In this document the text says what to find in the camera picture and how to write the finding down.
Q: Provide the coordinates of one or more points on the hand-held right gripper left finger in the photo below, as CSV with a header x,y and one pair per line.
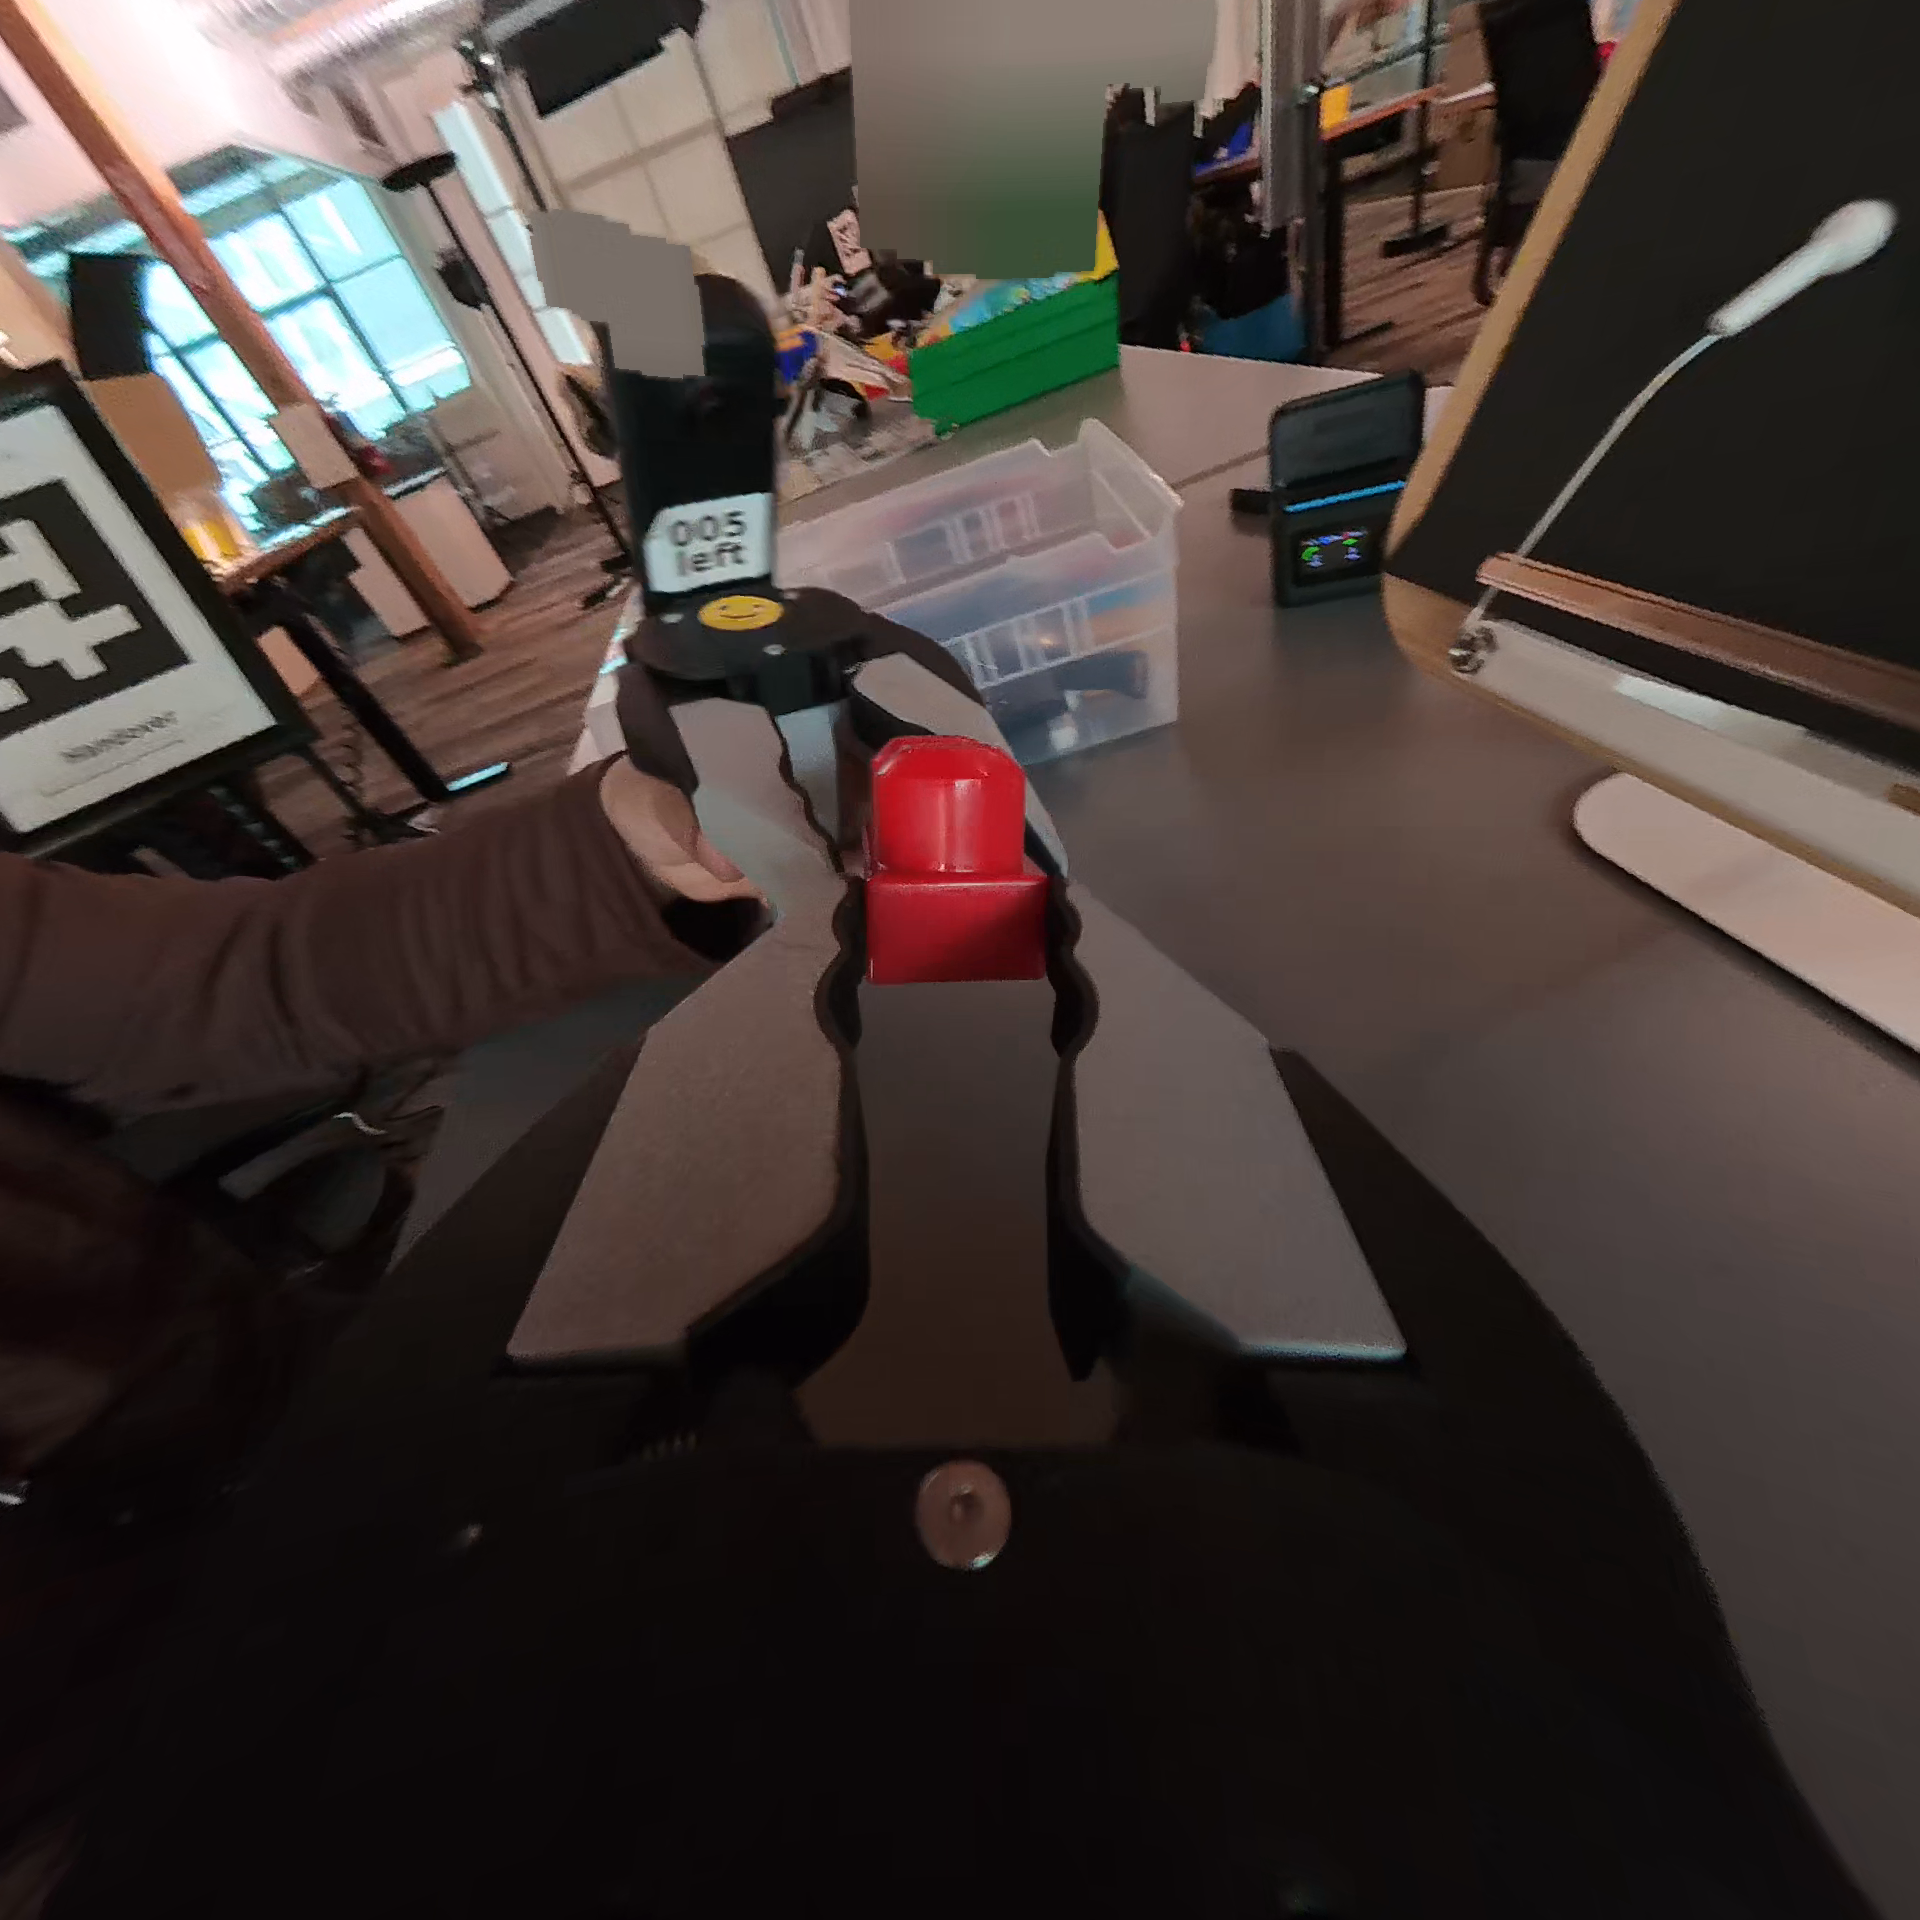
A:
x,y
704,1187

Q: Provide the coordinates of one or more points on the black floor lamp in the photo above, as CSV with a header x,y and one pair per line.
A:
x,y
511,345

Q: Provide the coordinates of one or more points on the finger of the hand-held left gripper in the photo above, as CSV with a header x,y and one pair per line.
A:
x,y
1047,826
749,810

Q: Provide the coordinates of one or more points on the black board book stand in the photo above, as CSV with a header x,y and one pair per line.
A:
x,y
1726,376

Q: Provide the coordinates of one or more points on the white cabinet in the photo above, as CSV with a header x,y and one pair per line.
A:
x,y
434,549

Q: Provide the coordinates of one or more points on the person's left forearm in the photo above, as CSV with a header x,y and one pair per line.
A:
x,y
302,960

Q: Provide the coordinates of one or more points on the clear plastic bin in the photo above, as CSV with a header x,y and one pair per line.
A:
x,y
1050,572

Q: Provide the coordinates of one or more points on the black studio light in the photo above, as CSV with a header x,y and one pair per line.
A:
x,y
599,53

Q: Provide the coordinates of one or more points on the green storage bin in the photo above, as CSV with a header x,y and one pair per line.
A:
x,y
1019,353

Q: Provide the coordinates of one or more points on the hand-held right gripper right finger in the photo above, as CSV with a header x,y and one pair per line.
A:
x,y
1216,1187

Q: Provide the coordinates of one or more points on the black white marker sign board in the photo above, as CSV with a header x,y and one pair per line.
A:
x,y
88,630

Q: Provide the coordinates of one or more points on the red toy block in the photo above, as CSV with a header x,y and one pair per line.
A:
x,y
953,885

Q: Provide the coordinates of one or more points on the black charging case with screen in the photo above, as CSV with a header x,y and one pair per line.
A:
x,y
1343,480

